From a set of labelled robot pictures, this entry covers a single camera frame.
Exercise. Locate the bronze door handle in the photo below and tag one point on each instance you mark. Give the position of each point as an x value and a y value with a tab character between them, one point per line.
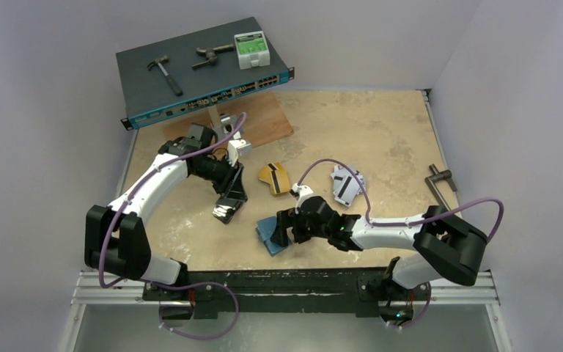
211	55

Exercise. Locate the metal stand bracket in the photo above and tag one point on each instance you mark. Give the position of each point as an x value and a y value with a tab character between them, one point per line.
223	124

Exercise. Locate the blue card holder wallet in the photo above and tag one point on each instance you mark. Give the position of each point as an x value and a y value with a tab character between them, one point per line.
265	230

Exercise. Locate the gold credit card stack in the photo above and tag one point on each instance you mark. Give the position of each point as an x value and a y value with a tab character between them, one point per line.
277	178

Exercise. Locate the black credit card stack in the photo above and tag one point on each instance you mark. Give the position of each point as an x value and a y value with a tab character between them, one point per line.
226	208

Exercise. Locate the small hammer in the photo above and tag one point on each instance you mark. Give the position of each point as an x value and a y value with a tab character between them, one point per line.
170	80

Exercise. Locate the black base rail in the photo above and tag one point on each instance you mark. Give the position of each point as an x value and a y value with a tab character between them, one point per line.
363	292

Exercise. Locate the white green electrical module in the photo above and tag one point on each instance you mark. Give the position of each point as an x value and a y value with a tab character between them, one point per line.
252	50

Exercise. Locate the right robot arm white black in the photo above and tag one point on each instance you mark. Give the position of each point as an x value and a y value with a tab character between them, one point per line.
445	245

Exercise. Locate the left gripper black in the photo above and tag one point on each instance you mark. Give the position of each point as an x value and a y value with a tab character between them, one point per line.
234	189

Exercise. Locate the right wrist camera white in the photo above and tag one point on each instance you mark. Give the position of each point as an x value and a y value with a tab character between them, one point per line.
301	193

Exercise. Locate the aluminium frame rail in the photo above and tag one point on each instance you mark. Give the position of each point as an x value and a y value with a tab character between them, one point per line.
88	293

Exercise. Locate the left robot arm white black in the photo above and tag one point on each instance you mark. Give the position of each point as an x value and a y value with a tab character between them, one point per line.
115	237

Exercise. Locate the wooden board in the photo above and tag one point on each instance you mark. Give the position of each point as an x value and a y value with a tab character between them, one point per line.
266	121

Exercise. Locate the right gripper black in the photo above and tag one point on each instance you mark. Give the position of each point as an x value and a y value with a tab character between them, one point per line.
296	225

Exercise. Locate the network switch grey teal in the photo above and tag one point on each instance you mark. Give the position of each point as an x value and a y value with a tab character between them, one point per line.
148	98

